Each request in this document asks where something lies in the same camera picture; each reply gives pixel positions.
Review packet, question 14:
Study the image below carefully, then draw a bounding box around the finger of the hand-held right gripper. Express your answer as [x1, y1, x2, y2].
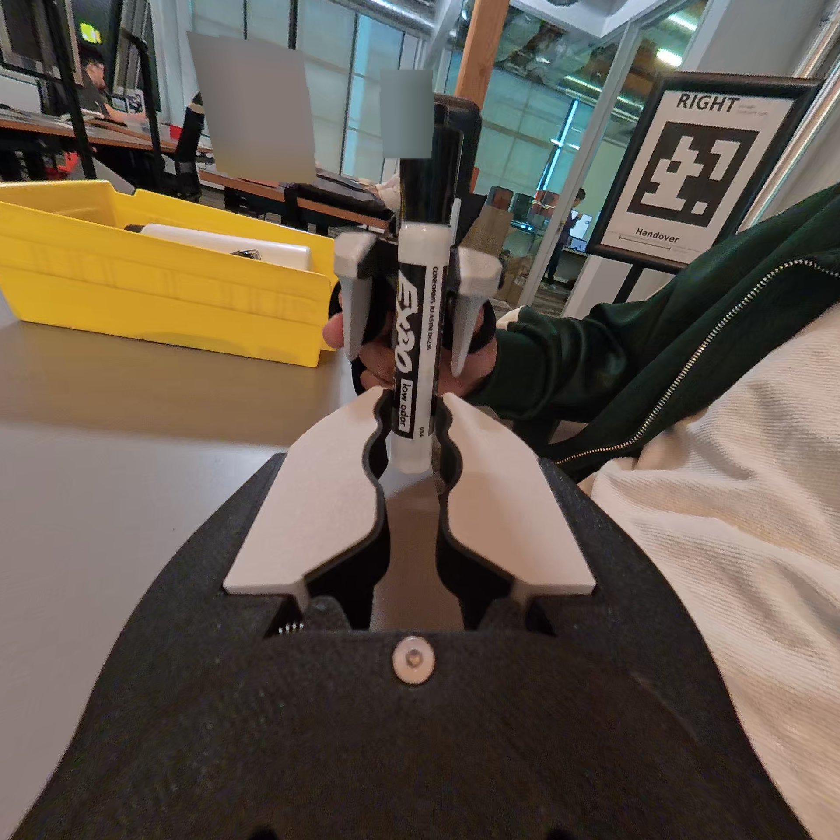
[448, 197, 504, 379]
[333, 230, 398, 361]

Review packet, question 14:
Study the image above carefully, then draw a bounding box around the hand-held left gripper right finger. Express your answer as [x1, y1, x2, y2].
[438, 392, 598, 608]

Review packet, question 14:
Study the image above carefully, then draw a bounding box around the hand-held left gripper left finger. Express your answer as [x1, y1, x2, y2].
[223, 386, 389, 608]

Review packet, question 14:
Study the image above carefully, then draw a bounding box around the black dry erase marker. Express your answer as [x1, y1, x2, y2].
[389, 125, 465, 475]

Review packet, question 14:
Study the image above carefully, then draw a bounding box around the yellow plastic bin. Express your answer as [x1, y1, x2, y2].
[0, 180, 339, 368]

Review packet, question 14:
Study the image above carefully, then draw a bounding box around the person's right forearm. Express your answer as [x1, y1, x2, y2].
[467, 259, 742, 424]

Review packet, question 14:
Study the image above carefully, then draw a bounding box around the wooden office desk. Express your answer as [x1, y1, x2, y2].
[200, 169, 395, 234]
[0, 108, 214, 158]

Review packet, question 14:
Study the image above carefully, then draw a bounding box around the grey desk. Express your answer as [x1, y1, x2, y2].
[0, 289, 463, 834]

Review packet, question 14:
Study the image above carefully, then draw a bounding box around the person's right hand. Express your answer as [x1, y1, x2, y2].
[322, 305, 500, 398]

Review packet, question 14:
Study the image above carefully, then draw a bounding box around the brown cardboard box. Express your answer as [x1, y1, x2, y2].
[467, 187, 526, 306]

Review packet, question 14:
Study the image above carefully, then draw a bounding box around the black bag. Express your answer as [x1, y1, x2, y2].
[285, 169, 395, 214]

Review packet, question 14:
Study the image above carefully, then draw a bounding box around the framed black-white tag sign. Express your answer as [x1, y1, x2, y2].
[586, 71, 824, 303]

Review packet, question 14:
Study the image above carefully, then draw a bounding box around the white knit shirt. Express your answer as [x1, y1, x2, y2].
[577, 318, 840, 840]

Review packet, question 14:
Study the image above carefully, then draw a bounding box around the black metal stand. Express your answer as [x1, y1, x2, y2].
[39, 0, 99, 179]

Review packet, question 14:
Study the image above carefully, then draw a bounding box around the black framed monitor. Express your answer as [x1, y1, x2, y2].
[0, 0, 85, 86]

